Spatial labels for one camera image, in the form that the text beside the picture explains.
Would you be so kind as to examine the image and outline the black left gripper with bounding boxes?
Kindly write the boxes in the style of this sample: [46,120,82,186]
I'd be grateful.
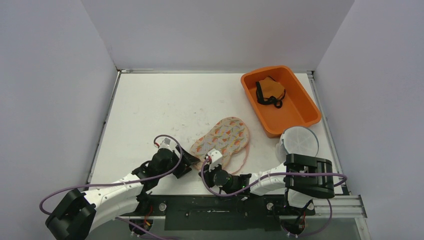
[158,145,200,179]

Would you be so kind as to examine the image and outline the pink carrot-print laundry bag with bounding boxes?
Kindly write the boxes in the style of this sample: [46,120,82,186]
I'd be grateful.
[189,116,251,175]

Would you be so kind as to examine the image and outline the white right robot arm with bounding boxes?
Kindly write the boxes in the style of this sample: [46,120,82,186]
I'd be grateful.
[199,153,336,215]

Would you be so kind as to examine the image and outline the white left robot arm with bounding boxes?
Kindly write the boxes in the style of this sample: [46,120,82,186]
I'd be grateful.
[45,148,200,240]

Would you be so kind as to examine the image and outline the white mesh cylindrical laundry bag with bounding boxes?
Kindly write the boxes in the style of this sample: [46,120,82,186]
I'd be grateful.
[275,126,319,163]

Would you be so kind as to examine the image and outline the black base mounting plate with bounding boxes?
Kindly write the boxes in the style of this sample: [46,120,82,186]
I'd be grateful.
[128,195,315,231]

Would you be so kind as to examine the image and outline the orange plastic bin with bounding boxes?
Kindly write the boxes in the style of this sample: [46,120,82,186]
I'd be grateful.
[240,65,322,138]

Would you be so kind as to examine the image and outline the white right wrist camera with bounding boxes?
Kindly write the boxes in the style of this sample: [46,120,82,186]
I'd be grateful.
[206,148,223,170]

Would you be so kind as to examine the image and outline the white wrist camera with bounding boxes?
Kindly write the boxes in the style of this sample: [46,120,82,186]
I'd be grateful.
[159,137,178,152]
[206,148,223,170]

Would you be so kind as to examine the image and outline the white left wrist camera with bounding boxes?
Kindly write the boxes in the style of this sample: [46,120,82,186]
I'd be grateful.
[159,137,178,152]

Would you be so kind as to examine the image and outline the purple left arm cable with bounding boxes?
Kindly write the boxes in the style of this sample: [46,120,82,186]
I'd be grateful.
[39,134,184,216]

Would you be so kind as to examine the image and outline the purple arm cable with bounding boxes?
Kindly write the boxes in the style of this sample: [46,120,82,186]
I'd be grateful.
[39,134,184,216]
[200,157,348,199]

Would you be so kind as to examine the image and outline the orange bra with black straps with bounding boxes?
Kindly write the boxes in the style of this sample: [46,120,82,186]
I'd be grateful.
[255,76,286,109]

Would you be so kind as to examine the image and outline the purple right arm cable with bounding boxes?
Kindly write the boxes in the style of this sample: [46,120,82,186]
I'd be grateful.
[200,157,348,199]

